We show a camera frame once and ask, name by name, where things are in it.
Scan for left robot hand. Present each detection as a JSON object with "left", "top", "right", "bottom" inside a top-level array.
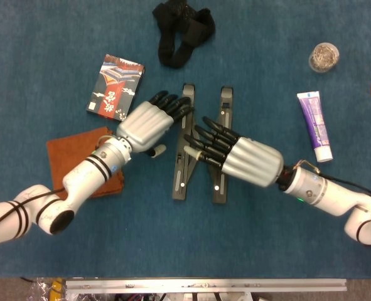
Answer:
[{"left": 116, "top": 90, "right": 194, "bottom": 159}]

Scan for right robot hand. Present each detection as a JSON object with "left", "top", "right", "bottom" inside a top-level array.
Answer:
[{"left": 183, "top": 116, "right": 283, "bottom": 189}]

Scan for black folding laptop stand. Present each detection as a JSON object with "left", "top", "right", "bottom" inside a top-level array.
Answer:
[{"left": 171, "top": 83, "right": 237, "bottom": 204}]

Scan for dark box with red band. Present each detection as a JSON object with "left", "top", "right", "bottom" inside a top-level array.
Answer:
[{"left": 85, "top": 53, "right": 146, "bottom": 124}]

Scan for purple white toothpaste tube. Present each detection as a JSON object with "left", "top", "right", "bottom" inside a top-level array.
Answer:
[{"left": 296, "top": 90, "right": 334, "bottom": 163}]

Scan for orange folded cloth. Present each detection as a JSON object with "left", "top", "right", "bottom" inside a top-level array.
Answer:
[{"left": 46, "top": 126, "right": 125, "bottom": 199}]

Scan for teal felt table cover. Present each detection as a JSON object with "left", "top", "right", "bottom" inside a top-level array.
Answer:
[{"left": 0, "top": 0, "right": 371, "bottom": 279}]

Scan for clear jar of paper clips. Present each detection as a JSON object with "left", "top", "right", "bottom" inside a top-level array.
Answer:
[{"left": 308, "top": 42, "right": 341, "bottom": 74}]

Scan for small yellow object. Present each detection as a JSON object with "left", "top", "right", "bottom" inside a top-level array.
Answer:
[{"left": 50, "top": 278, "right": 64, "bottom": 298}]

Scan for clear crumpled plastic bag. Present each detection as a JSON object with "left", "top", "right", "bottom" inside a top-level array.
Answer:
[{"left": 26, "top": 277, "right": 56, "bottom": 301}]

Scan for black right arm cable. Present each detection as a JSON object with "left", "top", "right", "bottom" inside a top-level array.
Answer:
[{"left": 294, "top": 159, "right": 371, "bottom": 203}]

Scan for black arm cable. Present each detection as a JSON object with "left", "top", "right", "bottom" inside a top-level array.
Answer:
[
  {"left": 294, "top": 159, "right": 371, "bottom": 203},
  {"left": 0, "top": 187, "right": 65, "bottom": 227}
]

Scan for black fabric strap bundle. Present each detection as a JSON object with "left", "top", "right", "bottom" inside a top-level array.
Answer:
[{"left": 151, "top": 0, "right": 217, "bottom": 69}]

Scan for aluminium profile rail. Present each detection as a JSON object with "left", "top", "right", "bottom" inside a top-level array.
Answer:
[{"left": 65, "top": 278, "right": 348, "bottom": 295}]

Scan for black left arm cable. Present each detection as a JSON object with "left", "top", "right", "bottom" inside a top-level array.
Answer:
[{"left": 0, "top": 187, "right": 65, "bottom": 227}]

